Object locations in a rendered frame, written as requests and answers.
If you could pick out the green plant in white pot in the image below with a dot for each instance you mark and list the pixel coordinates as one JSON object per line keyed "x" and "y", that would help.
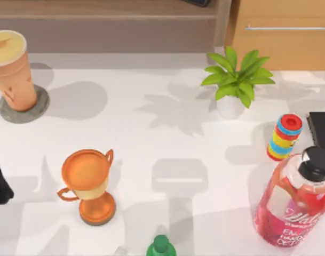
{"x": 235, "y": 81}

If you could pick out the wooden open shelf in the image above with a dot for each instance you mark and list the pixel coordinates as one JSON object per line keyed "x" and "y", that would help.
{"x": 106, "y": 26}

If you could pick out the green bottle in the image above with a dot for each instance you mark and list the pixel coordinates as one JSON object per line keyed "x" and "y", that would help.
{"x": 161, "y": 246}

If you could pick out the stack of coloured rings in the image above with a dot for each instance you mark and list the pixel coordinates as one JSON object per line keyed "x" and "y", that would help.
{"x": 283, "y": 137}

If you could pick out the grey round coaster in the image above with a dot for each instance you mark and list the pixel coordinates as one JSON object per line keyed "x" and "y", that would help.
{"x": 42, "y": 102}

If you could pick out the dark object on shelf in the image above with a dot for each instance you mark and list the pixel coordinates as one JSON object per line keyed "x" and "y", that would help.
{"x": 195, "y": 2}

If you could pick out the wooden drawer front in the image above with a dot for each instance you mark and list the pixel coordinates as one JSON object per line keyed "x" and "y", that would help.
{"x": 282, "y": 48}

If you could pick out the pink bottle with black cap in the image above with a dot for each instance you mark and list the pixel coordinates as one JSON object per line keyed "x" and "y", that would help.
{"x": 290, "y": 202}

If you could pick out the black book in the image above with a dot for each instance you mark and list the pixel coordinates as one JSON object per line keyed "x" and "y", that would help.
{"x": 322, "y": 128}

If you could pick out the orange cup with cream top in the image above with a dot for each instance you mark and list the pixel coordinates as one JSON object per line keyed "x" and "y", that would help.
{"x": 11, "y": 69}

